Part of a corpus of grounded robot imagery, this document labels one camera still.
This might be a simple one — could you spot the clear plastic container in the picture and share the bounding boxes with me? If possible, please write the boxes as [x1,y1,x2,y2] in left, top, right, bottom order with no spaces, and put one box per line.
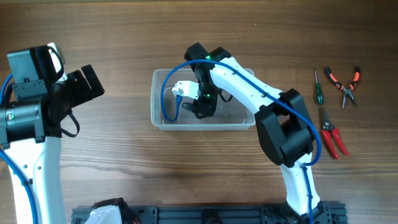
[150,68,255,131]

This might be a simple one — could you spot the green handled screwdriver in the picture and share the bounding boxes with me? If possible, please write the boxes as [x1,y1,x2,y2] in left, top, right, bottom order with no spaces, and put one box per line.
[314,70,323,105]

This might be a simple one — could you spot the red handled cutters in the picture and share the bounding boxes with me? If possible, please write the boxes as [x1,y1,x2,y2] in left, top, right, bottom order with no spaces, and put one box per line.
[322,108,350,160]

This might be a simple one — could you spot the orange black pliers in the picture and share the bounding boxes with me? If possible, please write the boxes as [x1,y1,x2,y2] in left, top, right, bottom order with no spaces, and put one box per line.
[325,66,361,109]

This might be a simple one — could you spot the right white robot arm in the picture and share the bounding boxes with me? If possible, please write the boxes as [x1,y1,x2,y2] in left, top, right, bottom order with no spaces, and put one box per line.
[183,43,322,223]

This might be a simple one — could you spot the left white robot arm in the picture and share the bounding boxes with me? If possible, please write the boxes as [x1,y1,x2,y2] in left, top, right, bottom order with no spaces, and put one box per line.
[1,43,104,223]

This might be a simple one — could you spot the right blue cable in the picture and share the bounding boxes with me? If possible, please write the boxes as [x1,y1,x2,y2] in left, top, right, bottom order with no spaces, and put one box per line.
[160,59,322,224]

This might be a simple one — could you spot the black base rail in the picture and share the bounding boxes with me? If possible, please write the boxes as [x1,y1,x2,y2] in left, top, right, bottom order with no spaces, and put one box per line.
[71,202,348,224]

